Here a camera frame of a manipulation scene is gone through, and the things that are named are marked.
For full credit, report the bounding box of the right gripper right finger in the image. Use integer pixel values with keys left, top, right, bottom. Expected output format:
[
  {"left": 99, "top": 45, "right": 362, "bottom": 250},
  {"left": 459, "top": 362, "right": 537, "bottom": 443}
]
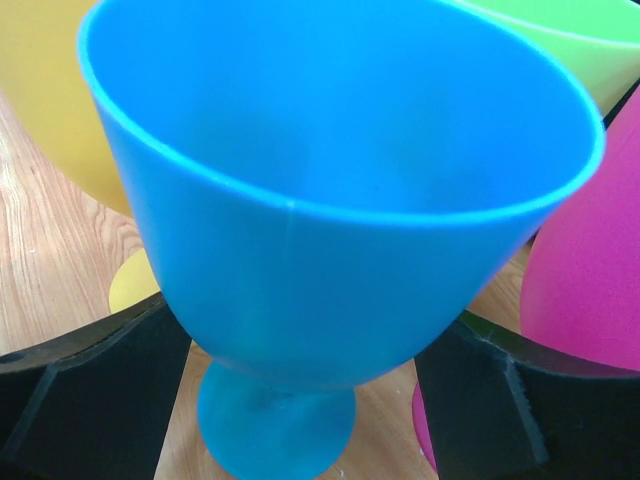
[{"left": 415, "top": 317, "right": 639, "bottom": 479}]

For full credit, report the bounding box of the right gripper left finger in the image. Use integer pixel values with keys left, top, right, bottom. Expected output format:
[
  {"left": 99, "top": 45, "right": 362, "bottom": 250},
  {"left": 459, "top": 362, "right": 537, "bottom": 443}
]
[{"left": 1, "top": 294, "right": 191, "bottom": 479}]

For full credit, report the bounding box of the blue plastic goblet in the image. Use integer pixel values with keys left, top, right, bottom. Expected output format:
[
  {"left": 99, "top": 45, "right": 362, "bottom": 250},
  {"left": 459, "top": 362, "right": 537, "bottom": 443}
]
[{"left": 78, "top": 1, "right": 604, "bottom": 479}]

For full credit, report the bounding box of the magenta plastic goblet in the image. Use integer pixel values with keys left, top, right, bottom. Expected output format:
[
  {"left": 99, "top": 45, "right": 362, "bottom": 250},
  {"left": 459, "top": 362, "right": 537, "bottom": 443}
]
[{"left": 413, "top": 89, "right": 639, "bottom": 469}]

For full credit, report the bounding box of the yellow plastic goblet front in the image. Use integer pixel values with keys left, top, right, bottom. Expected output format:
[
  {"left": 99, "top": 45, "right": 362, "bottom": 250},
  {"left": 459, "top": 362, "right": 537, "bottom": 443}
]
[{"left": 0, "top": 0, "right": 162, "bottom": 316}]

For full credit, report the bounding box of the green plastic goblet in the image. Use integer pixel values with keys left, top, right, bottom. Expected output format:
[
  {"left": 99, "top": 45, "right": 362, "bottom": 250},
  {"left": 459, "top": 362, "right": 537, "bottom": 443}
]
[{"left": 461, "top": 0, "right": 639, "bottom": 115}]

